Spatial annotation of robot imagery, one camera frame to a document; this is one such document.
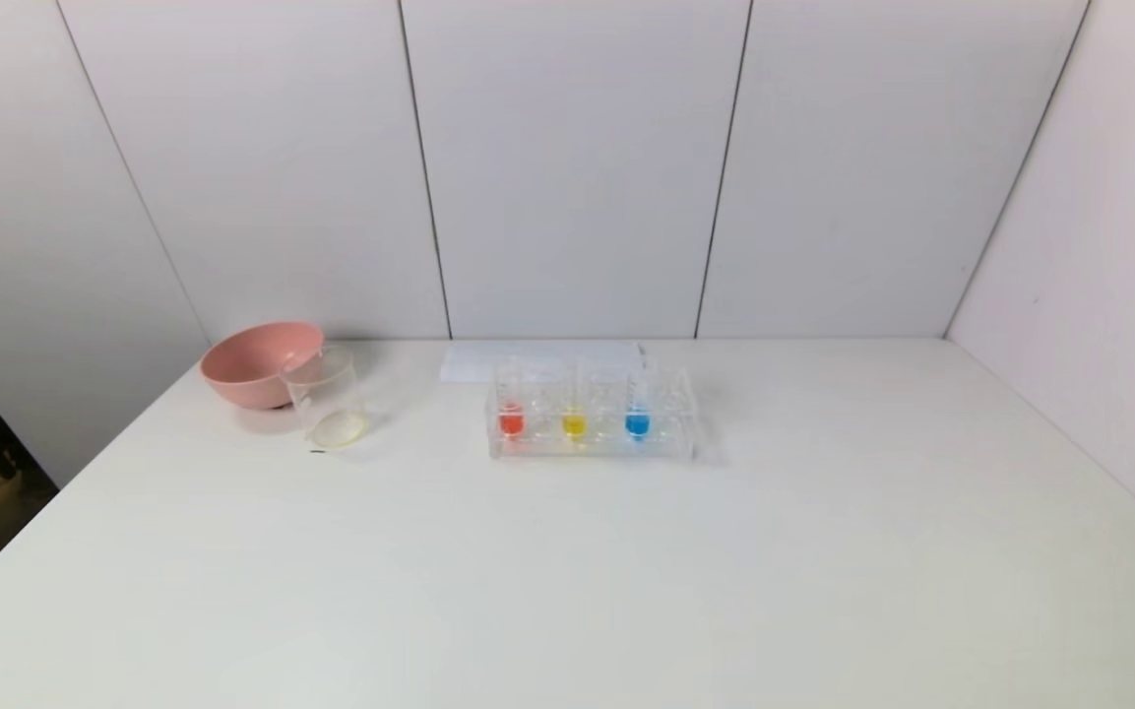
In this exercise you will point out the test tube with red pigment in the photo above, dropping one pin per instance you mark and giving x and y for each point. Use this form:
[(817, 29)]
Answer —
[(511, 421)]

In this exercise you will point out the test tube with yellow pigment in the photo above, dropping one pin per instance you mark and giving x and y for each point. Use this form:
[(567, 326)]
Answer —
[(574, 423)]

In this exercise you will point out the test tube with blue pigment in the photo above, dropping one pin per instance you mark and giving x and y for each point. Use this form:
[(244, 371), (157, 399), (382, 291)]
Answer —
[(637, 423)]

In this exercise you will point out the clear acrylic test tube rack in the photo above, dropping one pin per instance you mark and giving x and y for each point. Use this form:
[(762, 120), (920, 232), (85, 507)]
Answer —
[(606, 448)]

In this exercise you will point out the clear glass beaker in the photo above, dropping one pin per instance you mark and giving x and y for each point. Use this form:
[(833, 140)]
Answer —
[(336, 425)]

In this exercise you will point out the white paper sheet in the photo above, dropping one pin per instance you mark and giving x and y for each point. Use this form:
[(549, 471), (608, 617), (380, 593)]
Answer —
[(469, 364)]

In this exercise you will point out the pink plastic bowl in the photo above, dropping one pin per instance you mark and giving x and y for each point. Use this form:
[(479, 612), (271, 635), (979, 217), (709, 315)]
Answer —
[(247, 364)]

